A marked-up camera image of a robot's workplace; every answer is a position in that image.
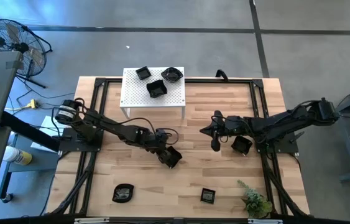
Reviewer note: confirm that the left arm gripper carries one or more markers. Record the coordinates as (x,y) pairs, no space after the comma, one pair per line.
(160,140)

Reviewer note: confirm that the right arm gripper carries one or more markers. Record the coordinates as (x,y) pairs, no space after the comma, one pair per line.
(229,126)

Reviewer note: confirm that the black wavy square mini plate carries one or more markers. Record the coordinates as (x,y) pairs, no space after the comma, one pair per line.
(174,158)
(241,146)
(156,88)

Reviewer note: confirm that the black small square mini plate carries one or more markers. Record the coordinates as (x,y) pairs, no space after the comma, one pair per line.
(208,195)
(143,72)

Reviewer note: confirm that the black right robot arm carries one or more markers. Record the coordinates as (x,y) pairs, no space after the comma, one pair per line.
(286,123)

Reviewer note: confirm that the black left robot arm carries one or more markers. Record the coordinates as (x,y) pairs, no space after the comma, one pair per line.
(115,129)

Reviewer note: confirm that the white perforated metal shelf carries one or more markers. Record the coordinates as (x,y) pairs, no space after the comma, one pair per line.
(137,96)

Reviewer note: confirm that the green artificial plant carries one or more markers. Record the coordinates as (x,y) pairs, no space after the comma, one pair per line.
(255,203)

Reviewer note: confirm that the white paper sheet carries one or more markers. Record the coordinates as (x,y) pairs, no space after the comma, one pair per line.
(48,122)

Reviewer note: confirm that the grey side table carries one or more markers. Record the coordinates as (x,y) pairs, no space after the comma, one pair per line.
(34,161)

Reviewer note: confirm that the blue-grey metal cart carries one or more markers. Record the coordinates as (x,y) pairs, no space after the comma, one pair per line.
(347,143)

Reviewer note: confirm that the black desk support beam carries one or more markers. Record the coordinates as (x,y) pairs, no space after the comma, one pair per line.
(28,132)

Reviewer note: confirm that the yellow power plug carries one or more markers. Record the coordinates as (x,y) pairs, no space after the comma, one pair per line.
(32,103)

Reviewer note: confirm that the white bottle with yellow label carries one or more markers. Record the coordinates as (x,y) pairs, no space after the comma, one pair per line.
(22,158)

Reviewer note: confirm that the black caster wheel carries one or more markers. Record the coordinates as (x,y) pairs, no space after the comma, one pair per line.
(7,198)

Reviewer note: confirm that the black floor fan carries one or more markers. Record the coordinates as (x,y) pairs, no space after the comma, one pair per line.
(22,47)

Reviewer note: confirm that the black aluminium table frame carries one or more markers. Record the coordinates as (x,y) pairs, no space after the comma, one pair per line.
(224,81)

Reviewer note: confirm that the black curved bracket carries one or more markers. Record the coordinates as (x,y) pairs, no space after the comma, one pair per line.
(222,74)

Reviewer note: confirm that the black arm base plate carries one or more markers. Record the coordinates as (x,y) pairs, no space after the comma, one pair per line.
(286,147)
(69,144)

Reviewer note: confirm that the white bracket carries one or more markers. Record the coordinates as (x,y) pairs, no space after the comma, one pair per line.
(91,220)
(265,221)

